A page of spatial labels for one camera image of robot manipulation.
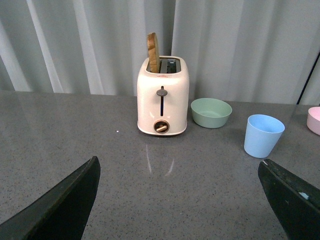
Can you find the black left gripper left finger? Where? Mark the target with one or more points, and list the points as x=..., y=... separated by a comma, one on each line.
x=62, y=212

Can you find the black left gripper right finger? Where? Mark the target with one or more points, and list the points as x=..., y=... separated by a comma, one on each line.
x=295, y=202

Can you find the light blue plastic cup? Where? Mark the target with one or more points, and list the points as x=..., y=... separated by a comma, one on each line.
x=262, y=134

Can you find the pink plastic bowl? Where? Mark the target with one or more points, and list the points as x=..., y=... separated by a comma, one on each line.
x=313, y=119

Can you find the green plastic bowl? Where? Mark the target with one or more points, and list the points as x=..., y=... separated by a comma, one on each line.
x=210, y=113

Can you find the cream white toaster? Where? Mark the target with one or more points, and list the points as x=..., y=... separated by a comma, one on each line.
x=162, y=98

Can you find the grey pleated curtain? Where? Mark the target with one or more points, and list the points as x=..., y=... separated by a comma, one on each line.
x=265, y=51

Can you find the toasted bread slice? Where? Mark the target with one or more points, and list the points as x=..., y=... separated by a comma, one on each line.
x=153, y=52

